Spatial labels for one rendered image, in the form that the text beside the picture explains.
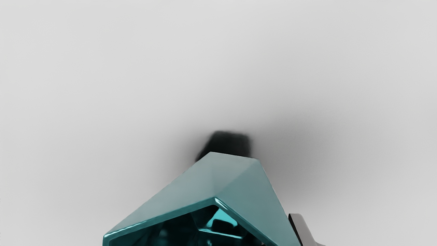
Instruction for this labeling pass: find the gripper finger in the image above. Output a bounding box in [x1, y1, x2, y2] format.
[288, 214, 325, 246]

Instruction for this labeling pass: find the teal faceted mug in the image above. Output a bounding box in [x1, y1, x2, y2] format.
[102, 152, 302, 246]

